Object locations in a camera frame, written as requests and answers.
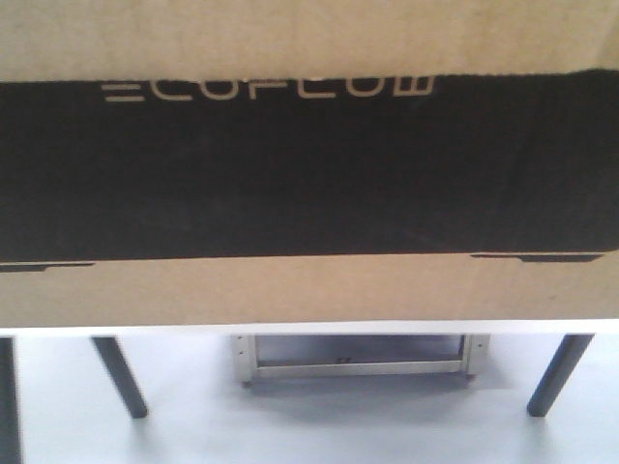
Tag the brown cardboard box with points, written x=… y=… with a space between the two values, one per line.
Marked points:
x=388 y=164

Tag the aluminium frame under table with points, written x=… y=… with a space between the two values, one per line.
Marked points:
x=258 y=357

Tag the dark post at left edge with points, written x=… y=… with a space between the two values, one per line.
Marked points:
x=10 y=430

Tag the dark table leg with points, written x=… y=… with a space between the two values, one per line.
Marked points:
x=121 y=375
x=558 y=372

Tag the left dark table leg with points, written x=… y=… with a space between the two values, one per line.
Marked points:
x=121 y=375

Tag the right dark table leg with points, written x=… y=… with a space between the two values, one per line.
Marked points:
x=558 y=372

